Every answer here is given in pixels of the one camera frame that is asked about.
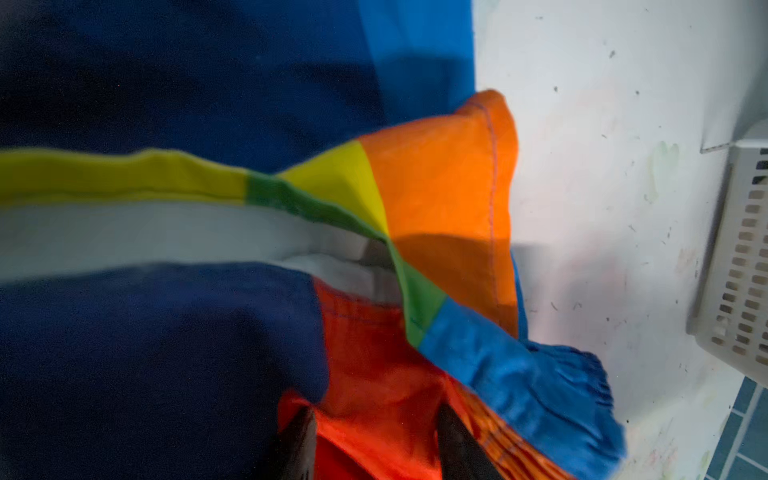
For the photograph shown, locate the rainbow striped shorts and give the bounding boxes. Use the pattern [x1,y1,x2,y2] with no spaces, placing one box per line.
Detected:
[1,1,626,479]

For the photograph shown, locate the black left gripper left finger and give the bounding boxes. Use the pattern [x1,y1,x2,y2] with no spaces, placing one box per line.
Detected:
[273,407,317,480]

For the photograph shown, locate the white plastic laundry basket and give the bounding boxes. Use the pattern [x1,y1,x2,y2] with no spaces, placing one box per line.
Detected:
[689,119,767,387]

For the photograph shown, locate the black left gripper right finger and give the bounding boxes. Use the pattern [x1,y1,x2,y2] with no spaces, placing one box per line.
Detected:
[437,403,503,480]

